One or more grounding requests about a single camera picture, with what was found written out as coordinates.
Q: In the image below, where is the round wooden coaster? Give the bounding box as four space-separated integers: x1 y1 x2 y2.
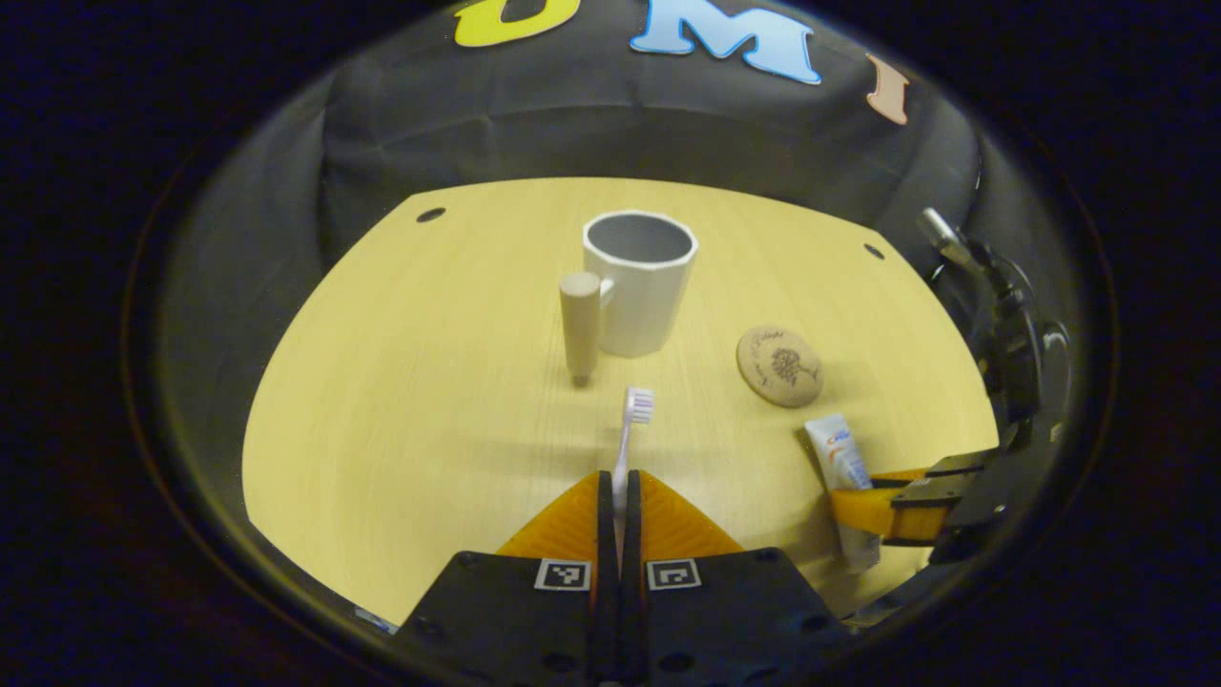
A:
735 324 825 409

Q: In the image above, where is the white toothbrush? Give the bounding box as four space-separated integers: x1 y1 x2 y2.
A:
610 385 656 573

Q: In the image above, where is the light wooden desktop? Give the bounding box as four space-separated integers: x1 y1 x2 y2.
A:
241 177 1001 631

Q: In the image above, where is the black backdrop cloth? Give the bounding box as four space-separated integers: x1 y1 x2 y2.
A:
157 0 1088 535

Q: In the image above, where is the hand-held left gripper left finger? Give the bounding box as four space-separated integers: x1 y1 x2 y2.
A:
396 469 617 687

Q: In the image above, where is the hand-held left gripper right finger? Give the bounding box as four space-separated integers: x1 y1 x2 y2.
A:
620 469 855 687

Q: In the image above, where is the white toothpaste tube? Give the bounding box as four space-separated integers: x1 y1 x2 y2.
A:
803 412 883 573

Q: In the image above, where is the white cup with wooden handle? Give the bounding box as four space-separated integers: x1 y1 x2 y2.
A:
559 210 699 387

